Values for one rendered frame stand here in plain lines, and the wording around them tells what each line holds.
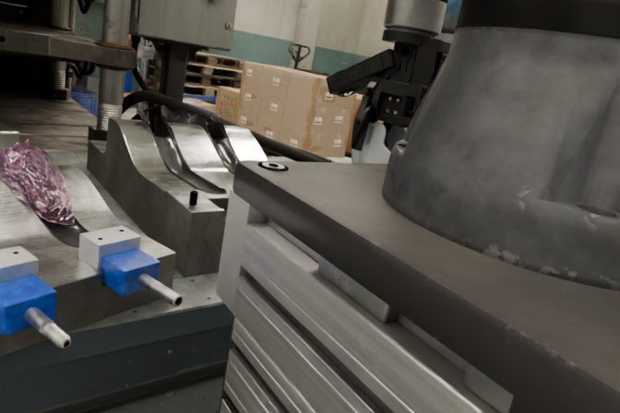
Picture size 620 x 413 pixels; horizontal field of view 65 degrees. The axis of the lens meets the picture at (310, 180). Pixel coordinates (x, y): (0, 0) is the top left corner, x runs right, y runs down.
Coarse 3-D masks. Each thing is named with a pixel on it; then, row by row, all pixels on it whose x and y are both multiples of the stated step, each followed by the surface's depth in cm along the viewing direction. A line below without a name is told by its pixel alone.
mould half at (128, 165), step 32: (128, 128) 83; (192, 128) 91; (96, 160) 94; (128, 160) 78; (160, 160) 80; (192, 160) 83; (128, 192) 79; (160, 192) 68; (160, 224) 68; (192, 224) 61; (224, 224) 63; (192, 256) 62
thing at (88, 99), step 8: (72, 88) 438; (80, 88) 442; (88, 88) 439; (72, 96) 403; (80, 96) 407; (88, 96) 411; (96, 96) 416; (80, 104) 410; (88, 104) 414; (96, 104) 418; (96, 112) 419
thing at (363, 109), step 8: (360, 104) 64; (368, 104) 64; (360, 112) 64; (368, 112) 63; (360, 120) 63; (368, 120) 64; (352, 128) 64; (360, 128) 64; (352, 136) 65; (360, 136) 64; (352, 144) 65; (360, 144) 64
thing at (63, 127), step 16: (0, 96) 166; (16, 96) 171; (32, 96) 177; (0, 112) 142; (16, 112) 145; (32, 112) 150; (48, 112) 154; (64, 112) 158; (80, 112) 163; (16, 128) 127; (32, 128) 130; (48, 128) 133; (64, 128) 137; (80, 128) 140; (32, 144) 116; (48, 144) 118; (64, 144) 121; (80, 144) 123
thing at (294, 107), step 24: (264, 72) 504; (288, 72) 477; (240, 96) 538; (264, 96) 506; (288, 96) 477; (312, 96) 455; (336, 96) 472; (240, 120) 539; (264, 120) 507; (288, 120) 480; (312, 120) 461; (336, 120) 482; (288, 144) 481; (312, 144) 470; (336, 144) 492
